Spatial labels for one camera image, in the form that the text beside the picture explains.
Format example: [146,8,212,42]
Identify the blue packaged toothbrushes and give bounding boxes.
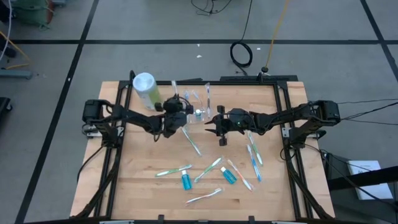
[154,164,193,177]

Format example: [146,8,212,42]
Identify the green toothbrush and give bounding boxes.
[246,131,264,166]
[181,125,204,157]
[193,156,224,184]

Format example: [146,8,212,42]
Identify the black cable bundle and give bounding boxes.
[190,0,234,16]

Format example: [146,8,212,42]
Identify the coiled black cable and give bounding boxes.
[229,0,254,75]

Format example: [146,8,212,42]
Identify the blue toothbrush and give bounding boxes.
[246,144,263,182]

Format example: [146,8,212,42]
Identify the black equipment base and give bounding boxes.
[0,96,13,121]

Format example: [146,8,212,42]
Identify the white paper sheet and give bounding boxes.
[347,160,394,201]

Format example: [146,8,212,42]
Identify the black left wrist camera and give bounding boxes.
[164,96,187,113]

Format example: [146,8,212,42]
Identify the clear acrylic toothbrush holder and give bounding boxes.
[183,107,212,124]

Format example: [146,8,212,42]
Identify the green bag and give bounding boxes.
[11,0,55,29]

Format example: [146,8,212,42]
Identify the black bar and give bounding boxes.
[326,166,398,191]

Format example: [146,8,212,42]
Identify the yellow cable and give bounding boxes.
[0,30,31,70]
[264,0,290,69]

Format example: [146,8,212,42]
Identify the white cable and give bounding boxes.
[0,0,12,60]

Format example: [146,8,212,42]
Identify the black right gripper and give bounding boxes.
[203,105,251,147]

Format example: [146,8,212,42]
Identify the grey floor box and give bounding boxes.
[0,68,33,80]

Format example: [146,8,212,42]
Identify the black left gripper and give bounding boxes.
[154,101,195,138]

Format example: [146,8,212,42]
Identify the white green wipes canister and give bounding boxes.
[132,72,164,111]

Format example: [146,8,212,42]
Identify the thin black floor cable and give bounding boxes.
[337,98,398,105]
[340,101,398,122]

